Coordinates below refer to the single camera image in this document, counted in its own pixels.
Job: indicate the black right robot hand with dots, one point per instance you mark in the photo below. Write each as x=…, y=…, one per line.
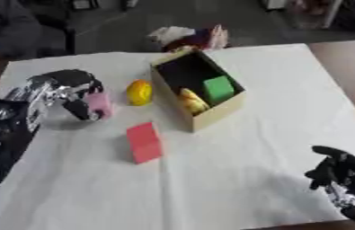
x=337, y=170

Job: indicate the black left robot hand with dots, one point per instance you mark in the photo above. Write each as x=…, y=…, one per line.
x=75, y=80

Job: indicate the pink block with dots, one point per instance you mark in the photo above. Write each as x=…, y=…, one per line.
x=101, y=103

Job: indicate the tan cardboard box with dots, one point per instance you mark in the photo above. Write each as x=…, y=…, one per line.
x=198, y=90

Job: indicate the black chair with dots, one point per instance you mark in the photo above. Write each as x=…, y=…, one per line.
x=59, y=33

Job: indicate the yellow toy lemon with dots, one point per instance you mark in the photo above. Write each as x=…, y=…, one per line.
x=139, y=92

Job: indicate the person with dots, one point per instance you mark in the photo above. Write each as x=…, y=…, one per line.
x=2, y=28

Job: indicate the red block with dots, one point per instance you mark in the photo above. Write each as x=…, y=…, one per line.
x=144, y=143

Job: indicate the yellow toy banana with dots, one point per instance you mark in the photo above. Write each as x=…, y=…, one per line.
x=191, y=101

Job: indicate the green block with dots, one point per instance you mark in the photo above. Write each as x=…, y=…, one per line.
x=218, y=89

